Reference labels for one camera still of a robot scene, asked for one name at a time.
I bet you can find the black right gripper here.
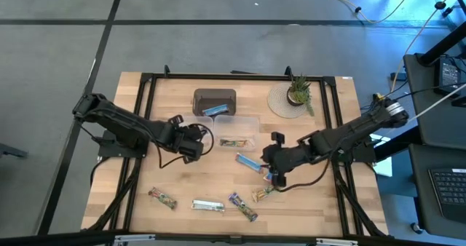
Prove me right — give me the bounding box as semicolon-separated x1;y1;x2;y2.
261;131;311;189

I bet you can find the orange Chewy granola bar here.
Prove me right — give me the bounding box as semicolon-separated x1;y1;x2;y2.
251;186;277;204
218;138;249;148

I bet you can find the green red granola bar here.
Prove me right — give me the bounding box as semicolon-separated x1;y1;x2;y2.
148;187;178;211

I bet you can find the silver-backed granola bar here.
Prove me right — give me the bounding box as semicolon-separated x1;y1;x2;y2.
191;198;226;213

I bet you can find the purple-blue Chewy granola bar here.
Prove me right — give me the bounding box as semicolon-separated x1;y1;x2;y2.
228;192;259;223

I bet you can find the clear plastic bin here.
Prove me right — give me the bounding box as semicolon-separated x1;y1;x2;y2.
213;114;260;152
180;115;215;151

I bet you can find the round woven mat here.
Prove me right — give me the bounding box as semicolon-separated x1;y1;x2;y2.
267;82;310;119

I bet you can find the dark brown plastic bin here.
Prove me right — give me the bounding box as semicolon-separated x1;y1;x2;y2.
191;88;237;117

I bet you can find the potted succulent plant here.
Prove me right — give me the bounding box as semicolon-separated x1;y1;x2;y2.
285;74;315;116

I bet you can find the black side desk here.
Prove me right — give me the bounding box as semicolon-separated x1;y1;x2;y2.
407;143;466;236
403;52;466;151

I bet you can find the black laptop keyboard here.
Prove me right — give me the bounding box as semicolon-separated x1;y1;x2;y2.
428;167;466;221

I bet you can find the black chair leg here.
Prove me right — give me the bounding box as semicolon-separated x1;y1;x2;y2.
0;143;28;159

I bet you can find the black power adapter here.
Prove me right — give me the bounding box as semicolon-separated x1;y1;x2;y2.
435;57;462;94

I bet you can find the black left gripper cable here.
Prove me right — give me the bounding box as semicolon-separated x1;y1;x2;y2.
158;123;215;170

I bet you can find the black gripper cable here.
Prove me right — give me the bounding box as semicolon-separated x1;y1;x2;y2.
278;157;331;193
158;123;215;170

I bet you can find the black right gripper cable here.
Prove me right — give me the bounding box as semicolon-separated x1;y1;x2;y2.
278;157;331;193

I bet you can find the black aluminium rig frame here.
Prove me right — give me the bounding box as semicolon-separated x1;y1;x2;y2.
0;64;466;246

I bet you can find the black floor cable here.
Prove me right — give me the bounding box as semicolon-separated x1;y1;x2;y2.
360;82;466;118

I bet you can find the yellow floor cable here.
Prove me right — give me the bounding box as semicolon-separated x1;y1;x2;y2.
301;0;418;24

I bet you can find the white cable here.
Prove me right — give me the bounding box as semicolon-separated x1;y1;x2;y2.
407;92;466;123
390;0;466;92

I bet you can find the black slanted post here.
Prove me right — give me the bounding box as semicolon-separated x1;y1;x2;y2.
417;30;466;67

